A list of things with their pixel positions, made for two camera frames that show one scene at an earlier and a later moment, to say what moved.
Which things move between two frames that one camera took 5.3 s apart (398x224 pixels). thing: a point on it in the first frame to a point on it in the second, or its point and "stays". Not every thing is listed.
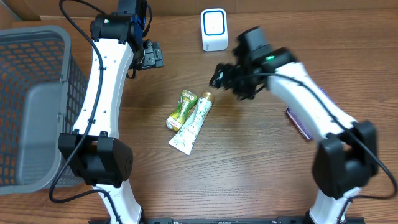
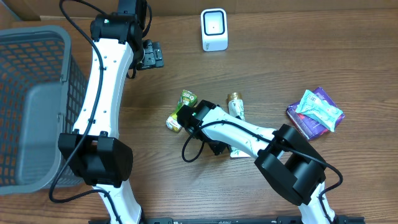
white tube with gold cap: x=185 y=138 to x=236 y=107
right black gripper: x=226 y=80 to x=220 y=147
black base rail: x=230 y=220 stays
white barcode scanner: x=214 y=32 stays
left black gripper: x=152 y=55 stays
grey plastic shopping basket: x=43 y=93 stays
